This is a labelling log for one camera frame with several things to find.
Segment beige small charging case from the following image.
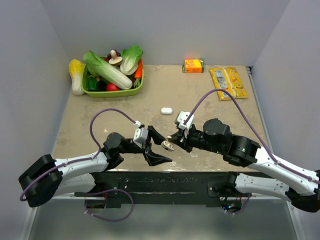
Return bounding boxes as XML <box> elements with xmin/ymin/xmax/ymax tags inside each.
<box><xmin>161</xmin><ymin>136</ymin><xmax>176</xmax><ymax>152</ymax></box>

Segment green plastic basket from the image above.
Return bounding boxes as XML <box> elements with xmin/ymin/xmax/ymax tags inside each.
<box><xmin>81</xmin><ymin>64</ymin><xmax>144</xmax><ymax>98</ymax></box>

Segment large napa cabbage toy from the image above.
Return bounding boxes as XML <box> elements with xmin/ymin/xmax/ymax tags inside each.
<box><xmin>82</xmin><ymin>50</ymin><xmax>133</xmax><ymax>90</ymax></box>

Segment green pepper toy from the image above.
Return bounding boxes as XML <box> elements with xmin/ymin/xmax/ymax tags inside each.
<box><xmin>87</xmin><ymin>77</ymin><xmax>98</xmax><ymax>92</ymax></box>

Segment orange carrot toy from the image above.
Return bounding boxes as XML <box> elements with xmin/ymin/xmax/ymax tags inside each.
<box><xmin>133</xmin><ymin>59</ymin><xmax>143</xmax><ymax>88</ymax></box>

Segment yellow snack package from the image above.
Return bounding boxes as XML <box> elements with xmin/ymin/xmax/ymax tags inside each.
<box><xmin>209</xmin><ymin>67</ymin><xmax>248</xmax><ymax>99</ymax></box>

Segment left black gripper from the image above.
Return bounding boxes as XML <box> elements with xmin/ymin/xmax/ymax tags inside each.
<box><xmin>120</xmin><ymin>126</ymin><xmax>173</xmax><ymax>166</ymax></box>

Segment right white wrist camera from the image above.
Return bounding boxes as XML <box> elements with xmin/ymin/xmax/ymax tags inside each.
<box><xmin>174</xmin><ymin>111</ymin><xmax>195</xmax><ymax>138</ymax></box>

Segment white oval charging case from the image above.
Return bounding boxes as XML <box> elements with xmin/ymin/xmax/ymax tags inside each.
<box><xmin>160</xmin><ymin>107</ymin><xmax>173</xmax><ymax>115</ymax></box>

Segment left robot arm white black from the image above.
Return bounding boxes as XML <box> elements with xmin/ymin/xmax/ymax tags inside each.
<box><xmin>18</xmin><ymin>126</ymin><xmax>172</xmax><ymax>208</ymax></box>

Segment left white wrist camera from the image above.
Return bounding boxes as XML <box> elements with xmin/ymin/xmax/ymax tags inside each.
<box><xmin>133</xmin><ymin>121</ymin><xmax>148</xmax><ymax>145</ymax></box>

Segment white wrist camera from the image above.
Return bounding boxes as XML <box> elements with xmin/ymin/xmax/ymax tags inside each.
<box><xmin>133</xmin><ymin>121</ymin><xmax>148</xmax><ymax>145</ymax></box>
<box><xmin>174</xmin><ymin>111</ymin><xmax>195</xmax><ymax>138</ymax></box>

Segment red tomato toy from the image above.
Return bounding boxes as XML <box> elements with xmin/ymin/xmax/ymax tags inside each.
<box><xmin>106</xmin><ymin>83</ymin><xmax>121</xmax><ymax>92</ymax></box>

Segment small green cabbage toy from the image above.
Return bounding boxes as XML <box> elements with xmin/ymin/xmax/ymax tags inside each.
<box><xmin>120</xmin><ymin>45</ymin><xmax>143</xmax><ymax>76</ymax></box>

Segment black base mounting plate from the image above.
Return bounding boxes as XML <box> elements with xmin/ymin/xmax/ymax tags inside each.
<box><xmin>43</xmin><ymin>171</ymin><xmax>252</xmax><ymax>210</ymax></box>

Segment beige mushroom toy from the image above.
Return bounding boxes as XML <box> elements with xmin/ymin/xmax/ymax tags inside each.
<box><xmin>108</xmin><ymin>50</ymin><xmax>123</xmax><ymax>66</ymax></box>

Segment yellow cabbage toy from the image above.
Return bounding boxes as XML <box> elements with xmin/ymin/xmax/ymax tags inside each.
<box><xmin>68</xmin><ymin>59</ymin><xmax>85</xmax><ymax>96</ymax></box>

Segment dark eggplant toy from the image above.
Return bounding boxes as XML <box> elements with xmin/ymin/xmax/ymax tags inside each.
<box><xmin>96</xmin><ymin>80</ymin><xmax>108</xmax><ymax>92</ymax></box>

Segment orange green small box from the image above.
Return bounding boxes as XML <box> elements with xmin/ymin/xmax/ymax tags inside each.
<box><xmin>182</xmin><ymin>59</ymin><xmax>205</xmax><ymax>73</ymax></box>

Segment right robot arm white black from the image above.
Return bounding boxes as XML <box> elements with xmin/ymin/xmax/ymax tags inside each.
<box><xmin>168</xmin><ymin>118</ymin><xmax>320</xmax><ymax>213</ymax></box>

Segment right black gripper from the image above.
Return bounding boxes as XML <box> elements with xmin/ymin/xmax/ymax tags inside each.
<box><xmin>169</xmin><ymin>123</ymin><xmax>224</xmax><ymax>154</ymax></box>

